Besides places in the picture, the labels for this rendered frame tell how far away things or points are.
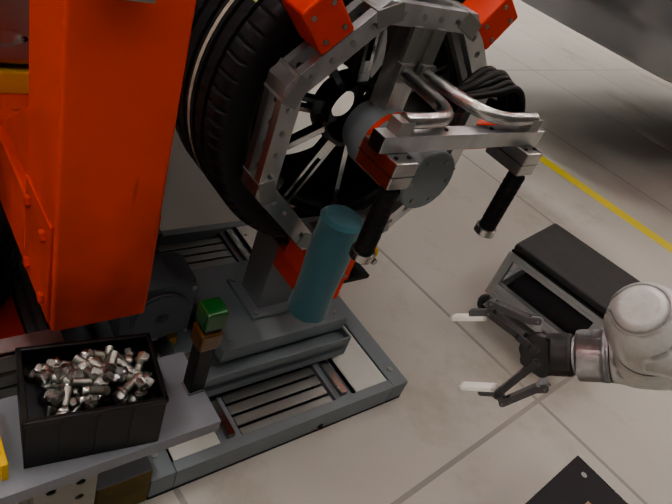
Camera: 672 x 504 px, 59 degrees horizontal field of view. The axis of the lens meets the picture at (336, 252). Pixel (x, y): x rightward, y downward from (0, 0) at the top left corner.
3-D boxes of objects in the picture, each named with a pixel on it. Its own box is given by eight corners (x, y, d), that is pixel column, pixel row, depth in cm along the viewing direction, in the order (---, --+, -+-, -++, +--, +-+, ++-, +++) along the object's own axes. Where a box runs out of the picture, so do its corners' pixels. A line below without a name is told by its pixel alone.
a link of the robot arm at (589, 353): (611, 322, 103) (575, 322, 106) (606, 338, 95) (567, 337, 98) (615, 372, 104) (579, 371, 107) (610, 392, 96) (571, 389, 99)
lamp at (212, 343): (210, 331, 103) (214, 315, 101) (220, 348, 101) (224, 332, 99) (189, 337, 101) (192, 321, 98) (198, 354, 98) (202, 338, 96)
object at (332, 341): (283, 277, 197) (291, 255, 192) (342, 356, 177) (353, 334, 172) (135, 307, 167) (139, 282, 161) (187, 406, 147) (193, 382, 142)
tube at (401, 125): (402, 81, 111) (424, 26, 105) (470, 135, 101) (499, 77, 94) (328, 77, 100) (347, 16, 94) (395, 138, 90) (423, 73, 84)
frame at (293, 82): (409, 214, 155) (507, 8, 123) (425, 230, 151) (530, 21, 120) (222, 242, 122) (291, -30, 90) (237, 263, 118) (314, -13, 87)
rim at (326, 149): (391, -81, 124) (171, 2, 109) (465, -41, 111) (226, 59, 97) (392, 111, 163) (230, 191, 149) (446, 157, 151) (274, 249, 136)
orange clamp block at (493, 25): (461, 35, 123) (493, 2, 121) (487, 52, 118) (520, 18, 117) (451, 13, 117) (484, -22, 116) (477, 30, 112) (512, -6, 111)
